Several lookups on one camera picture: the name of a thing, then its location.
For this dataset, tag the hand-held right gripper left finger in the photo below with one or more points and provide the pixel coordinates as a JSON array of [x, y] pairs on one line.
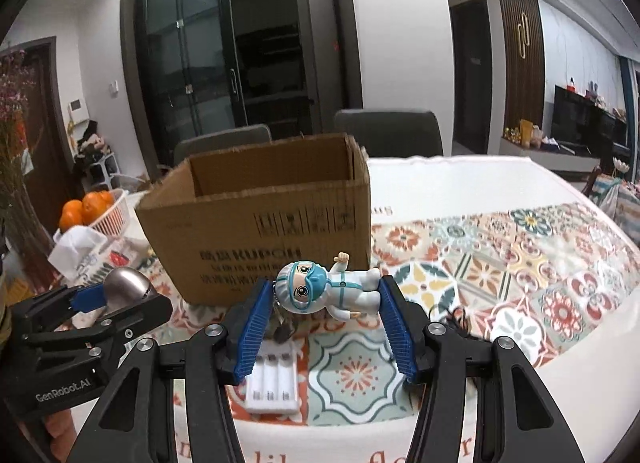
[[252, 328]]

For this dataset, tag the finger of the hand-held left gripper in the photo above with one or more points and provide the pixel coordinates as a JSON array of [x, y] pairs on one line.
[[87, 297], [135, 315]]

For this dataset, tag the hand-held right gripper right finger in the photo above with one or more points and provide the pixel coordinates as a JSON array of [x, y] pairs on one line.
[[400, 328]]

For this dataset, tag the silver egg-shaped mouse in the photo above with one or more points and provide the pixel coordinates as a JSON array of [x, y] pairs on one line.
[[125, 285]]

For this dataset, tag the brown cardboard box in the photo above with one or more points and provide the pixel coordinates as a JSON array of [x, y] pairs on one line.
[[225, 228]]

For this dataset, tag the person's left hand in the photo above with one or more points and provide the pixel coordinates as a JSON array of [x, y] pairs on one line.
[[57, 430]]

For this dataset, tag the floral fabric tissue box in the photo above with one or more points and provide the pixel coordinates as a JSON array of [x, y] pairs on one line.
[[75, 253]]

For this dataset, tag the white battery charger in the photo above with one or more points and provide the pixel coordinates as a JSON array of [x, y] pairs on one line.
[[270, 388]]

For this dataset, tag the white fruit basket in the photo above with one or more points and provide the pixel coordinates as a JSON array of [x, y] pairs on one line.
[[112, 218]]

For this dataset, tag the orange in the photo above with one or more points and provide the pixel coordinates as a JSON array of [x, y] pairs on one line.
[[93, 205], [71, 215], [107, 197]]

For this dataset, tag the glass vase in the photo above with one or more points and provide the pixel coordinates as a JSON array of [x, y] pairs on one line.
[[25, 233]]

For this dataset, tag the white shelf rack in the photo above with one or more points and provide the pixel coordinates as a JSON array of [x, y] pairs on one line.
[[97, 163]]

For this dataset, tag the dark wooden door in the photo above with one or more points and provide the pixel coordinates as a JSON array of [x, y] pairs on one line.
[[45, 143]]

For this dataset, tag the grey dining chair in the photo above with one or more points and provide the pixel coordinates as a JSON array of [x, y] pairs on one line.
[[220, 143], [387, 130]]

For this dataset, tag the white television cabinet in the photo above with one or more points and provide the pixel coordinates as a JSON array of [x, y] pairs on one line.
[[545, 155]]

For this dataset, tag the small yellow box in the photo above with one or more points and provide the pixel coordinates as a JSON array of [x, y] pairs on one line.
[[525, 131]]

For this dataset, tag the chair with striped cloth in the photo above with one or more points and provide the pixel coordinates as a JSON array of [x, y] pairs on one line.
[[612, 195]]

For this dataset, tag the sliding glass door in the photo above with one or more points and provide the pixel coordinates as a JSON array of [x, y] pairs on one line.
[[190, 68]]

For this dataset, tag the dark interior door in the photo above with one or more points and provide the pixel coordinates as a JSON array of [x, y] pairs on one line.
[[472, 83]]

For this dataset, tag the white lotus ornament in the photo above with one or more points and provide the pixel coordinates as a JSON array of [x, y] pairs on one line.
[[621, 167]]

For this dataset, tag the black television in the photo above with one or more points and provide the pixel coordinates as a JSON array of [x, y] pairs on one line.
[[585, 118]]

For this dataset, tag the silver refrigerator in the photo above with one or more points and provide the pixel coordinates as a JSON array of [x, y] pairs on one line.
[[310, 53]]

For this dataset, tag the white wall intercom panel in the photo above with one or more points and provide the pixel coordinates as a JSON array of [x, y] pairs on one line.
[[76, 106]]

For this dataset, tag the white light switch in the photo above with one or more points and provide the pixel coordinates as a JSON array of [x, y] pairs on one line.
[[114, 88]]

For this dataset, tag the wooden slat wall panel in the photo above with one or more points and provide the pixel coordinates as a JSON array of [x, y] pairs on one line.
[[505, 83]]

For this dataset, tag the gold wall ornament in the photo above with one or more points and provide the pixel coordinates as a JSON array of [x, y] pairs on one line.
[[523, 35]]

